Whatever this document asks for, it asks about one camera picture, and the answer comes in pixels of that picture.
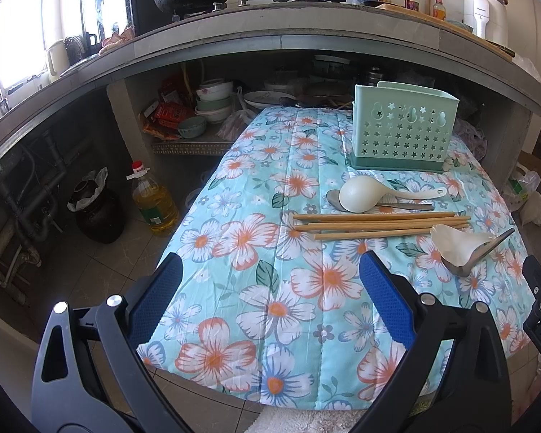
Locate steel spoon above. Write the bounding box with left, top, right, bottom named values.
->
left=326, top=190, right=435, bottom=212
left=442, top=229, right=515, bottom=277

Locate red snack package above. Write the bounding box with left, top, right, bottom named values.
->
left=140, top=101, right=194, bottom=141

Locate black trash bin with bag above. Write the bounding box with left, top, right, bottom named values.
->
left=67, top=166, right=127, bottom=244

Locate green plastic utensil holder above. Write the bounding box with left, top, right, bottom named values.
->
left=350, top=81, right=459, bottom=172

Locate white ceramic plate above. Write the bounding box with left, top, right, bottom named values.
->
left=243, top=90, right=296, bottom=110

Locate wooden cutting board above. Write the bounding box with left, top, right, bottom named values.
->
left=376, top=3, right=515, bottom=62

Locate white ceramic soup spoon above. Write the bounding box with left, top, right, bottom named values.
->
left=430, top=224, right=494, bottom=267

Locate stack of ceramic bowls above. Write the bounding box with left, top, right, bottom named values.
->
left=195, top=78, right=233, bottom=124

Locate plastic bag of rice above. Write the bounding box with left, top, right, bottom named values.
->
left=502, top=163, right=541, bottom=227

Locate orange label sauce bottle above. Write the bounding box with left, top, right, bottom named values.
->
left=433, top=0, right=447, bottom=21

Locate gas stove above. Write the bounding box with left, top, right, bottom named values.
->
left=171, top=0, right=331, bottom=22

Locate small green bowl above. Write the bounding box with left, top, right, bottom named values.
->
left=177, top=116, right=207, bottom=140

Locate white electric kettle appliance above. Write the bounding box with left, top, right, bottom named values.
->
left=463, top=0, right=508, bottom=47

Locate yellow cooking oil bottle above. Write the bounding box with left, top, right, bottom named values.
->
left=127, top=160, right=180, bottom=236

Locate floral quilted table cloth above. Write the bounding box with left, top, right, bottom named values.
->
left=137, top=108, right=534, bottom=411

